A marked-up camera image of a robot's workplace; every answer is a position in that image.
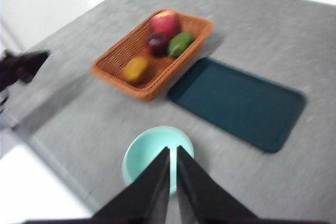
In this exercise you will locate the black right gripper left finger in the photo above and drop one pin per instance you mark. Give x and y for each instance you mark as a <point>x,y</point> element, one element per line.
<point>147,197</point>

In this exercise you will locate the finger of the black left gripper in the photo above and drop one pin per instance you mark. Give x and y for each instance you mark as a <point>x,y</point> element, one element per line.
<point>34,60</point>

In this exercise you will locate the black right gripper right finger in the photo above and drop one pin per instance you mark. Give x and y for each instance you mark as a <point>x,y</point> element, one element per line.
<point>199,197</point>

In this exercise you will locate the teal ceramic bowl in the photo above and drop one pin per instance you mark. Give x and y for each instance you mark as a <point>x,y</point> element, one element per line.
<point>141,153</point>

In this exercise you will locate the orange-yellow kiwi fruit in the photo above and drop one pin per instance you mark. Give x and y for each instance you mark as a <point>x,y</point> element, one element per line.
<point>136,70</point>

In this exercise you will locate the brown wicker basket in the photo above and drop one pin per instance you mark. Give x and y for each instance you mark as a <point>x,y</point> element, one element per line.
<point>118,61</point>

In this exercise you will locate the dark green rectangular tray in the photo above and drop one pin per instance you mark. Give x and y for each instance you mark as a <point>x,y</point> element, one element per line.
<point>236,103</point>

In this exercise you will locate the dark purple plum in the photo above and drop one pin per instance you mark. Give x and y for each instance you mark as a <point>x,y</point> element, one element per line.
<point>157,44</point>

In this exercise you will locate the red apple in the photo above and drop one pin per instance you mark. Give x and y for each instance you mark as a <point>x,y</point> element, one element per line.
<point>165,23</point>

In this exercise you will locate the green avocado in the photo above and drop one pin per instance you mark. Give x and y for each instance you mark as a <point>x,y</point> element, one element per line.
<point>181,44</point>

